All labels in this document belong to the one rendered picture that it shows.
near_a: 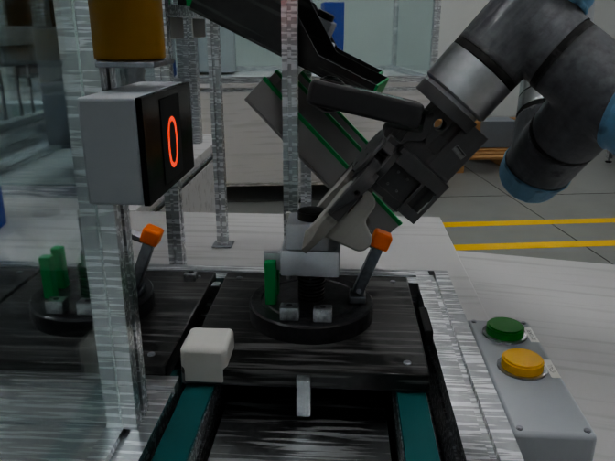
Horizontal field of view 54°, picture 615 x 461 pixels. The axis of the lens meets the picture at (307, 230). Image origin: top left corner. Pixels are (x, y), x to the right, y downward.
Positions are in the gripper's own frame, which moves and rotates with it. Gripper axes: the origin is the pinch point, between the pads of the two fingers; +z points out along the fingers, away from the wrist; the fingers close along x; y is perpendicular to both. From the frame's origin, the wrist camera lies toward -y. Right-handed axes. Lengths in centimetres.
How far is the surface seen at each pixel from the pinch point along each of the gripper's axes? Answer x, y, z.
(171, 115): -18.9, -16.3, -5.9
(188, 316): -1.3, -3.8, 16.4
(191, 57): 164, -47, 25
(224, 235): 52, -3, 27
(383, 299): 4.5, 13.3, 2.1
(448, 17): 874, 93, -123
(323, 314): -6.0, 6.1, 4.2
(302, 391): -13.2, 7.7, 8.7
